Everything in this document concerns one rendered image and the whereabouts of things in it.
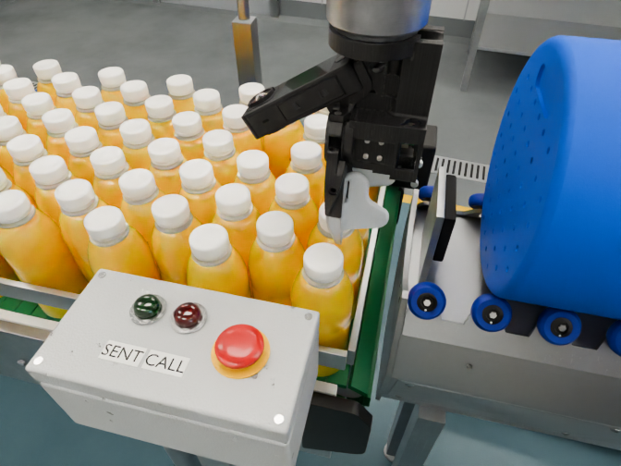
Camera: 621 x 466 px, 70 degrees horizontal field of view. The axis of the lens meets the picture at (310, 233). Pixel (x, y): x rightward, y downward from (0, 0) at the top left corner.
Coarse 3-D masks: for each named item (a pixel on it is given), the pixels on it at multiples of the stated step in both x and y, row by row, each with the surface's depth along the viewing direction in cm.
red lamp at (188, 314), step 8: (184, 304) 35; (192, 304) 35; (176, 312) 34; (184, 312) 34; (192, 312) 34; (200, 312) 35; (176, 320) 34; (184, 320) 34; (192, 320) 34; (200, 320) 35
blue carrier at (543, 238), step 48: (576, 48) 39; (528, 96) 49; (576, 96) 36; (528, 144) 46; (576, 144) 36; (528, 192) 43; (576, 192) 36; (480, 240) 61; (528, 240) 40; (576, 240) 38; (528, 288) 43; (576, 288) 41
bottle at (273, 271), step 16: (256, 240) 47; (256, 256) 47; (272, 256) 46; (288, 256) 46; (256, 272) 48; (272, 272) 47; (288, 272) 47; (256, 288) 50; (272, 288) 48; (288, 288) 48; (288, 304) 50
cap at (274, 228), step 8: (264, 216) 46; (272, 216) 46; (280, 216) 46; (288, 216) 46; (256, 224) 46; (264, 224) 46; (272, 224) 46; (280, 224) 46; (288, 224) 45; (264, 232) 45; (272, 232) 45; (280, 232) 45; (288, 232) 45; (264, 240) 45; (272, 240) 45; (280, 240) 45; (288, 240) 46
